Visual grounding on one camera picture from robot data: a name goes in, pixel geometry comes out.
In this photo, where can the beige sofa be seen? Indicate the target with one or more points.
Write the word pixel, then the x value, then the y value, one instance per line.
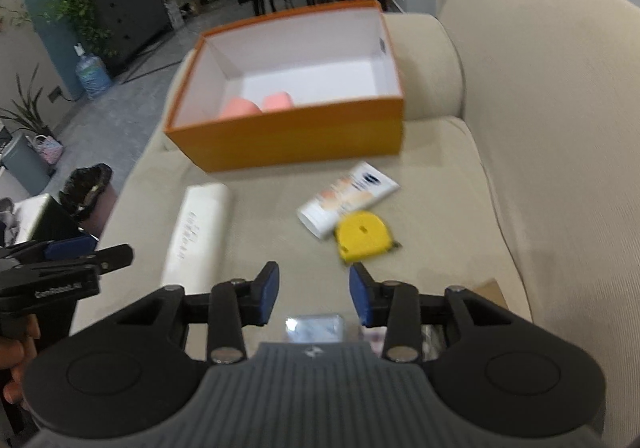
pixel 540 128

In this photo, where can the dark box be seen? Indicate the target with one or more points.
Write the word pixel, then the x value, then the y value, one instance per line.
pixel 55 223

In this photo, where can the spiky green plant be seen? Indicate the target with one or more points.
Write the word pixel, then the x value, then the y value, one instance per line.
pixel 25 108

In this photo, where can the white lotion tube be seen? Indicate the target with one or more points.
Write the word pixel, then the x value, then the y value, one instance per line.
pixel 345 200

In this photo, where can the dark cabinet with plants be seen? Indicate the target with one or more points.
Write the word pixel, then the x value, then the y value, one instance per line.
pixel 80 3

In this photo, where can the blue water jug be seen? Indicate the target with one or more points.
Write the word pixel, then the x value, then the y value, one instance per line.
pixel 92 73

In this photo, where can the black trash bag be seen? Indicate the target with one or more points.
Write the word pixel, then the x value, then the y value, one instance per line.
pixel 87 188

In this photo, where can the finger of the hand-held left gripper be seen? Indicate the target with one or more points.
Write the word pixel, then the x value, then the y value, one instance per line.
pixel 112 255
pixel 70 246

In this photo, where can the orange cardboard box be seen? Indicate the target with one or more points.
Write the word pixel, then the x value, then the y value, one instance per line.
pixel 300 93

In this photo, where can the brown cardboard box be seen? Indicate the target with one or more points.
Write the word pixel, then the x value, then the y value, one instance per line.
pixel 492 293

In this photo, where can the clear plastic packet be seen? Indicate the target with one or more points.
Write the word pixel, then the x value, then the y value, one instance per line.
pixel 315 328

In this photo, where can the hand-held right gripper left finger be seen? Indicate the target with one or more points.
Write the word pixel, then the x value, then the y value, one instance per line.
pixel 265 293

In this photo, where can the person's left hand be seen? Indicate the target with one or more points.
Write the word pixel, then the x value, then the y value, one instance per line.
pixel 15 358

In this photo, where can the grey bin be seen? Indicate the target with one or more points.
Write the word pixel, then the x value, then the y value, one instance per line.
pixel 22 161

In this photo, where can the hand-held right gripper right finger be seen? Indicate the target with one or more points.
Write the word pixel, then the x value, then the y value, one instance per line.
pixel 361 295

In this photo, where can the dark grey cabinet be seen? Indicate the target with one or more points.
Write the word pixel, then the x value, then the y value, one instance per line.
pixel 132 21

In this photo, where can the pink checked bag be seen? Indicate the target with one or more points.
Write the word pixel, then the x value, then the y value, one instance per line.
pixel 47 149

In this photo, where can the yellow tape measure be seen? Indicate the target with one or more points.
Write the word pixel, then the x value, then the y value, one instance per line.
pixel 364 235

